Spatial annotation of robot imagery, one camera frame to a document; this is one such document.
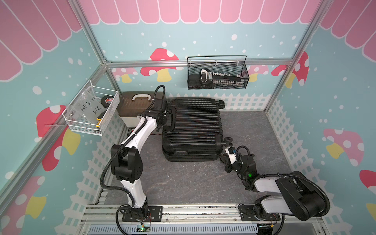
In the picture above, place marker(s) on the clear wire wall basket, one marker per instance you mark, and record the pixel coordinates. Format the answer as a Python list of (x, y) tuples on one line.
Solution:
[(80, 125)]

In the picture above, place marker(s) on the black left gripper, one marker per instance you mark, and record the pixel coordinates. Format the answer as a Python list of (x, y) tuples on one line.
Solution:
[(161, 125)]

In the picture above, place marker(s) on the black box with orange parts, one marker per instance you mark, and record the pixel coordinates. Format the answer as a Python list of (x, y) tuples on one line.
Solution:
[(130, 131)]

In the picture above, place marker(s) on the yellow black tool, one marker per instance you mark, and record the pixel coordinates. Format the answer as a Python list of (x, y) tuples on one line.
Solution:
[(99, 118)]

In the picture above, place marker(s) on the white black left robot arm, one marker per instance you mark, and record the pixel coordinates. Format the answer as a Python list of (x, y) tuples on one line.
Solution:
[(126, 163)]

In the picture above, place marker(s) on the black tape roll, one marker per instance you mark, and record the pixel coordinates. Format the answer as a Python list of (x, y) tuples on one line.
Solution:
[(106, 101)]

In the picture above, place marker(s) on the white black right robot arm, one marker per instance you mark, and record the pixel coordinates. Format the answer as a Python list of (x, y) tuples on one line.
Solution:
[(289, 194)]

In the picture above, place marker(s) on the brown lidded white toolbox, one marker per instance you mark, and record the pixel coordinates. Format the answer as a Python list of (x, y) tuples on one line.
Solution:
[(134, 103)]

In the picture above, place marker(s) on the black wire mesh wall basket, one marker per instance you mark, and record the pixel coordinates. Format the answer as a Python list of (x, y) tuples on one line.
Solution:
[(233, 64)]

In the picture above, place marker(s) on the plastic bag with writing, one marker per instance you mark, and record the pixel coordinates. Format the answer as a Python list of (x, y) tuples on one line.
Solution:
[(87, 106)]

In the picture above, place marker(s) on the black ribbed hard-shell suitcase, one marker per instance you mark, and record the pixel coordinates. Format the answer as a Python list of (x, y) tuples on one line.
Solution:
[(194, 132)]

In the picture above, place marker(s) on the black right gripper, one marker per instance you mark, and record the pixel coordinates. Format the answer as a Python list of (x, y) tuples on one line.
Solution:
[(227, 161)]

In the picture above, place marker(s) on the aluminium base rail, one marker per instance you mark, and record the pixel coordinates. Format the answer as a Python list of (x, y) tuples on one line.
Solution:
[(194, 219)]

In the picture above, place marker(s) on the socket wrench set in basket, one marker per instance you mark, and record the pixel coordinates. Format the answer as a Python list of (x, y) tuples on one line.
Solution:
[(207, 77)]

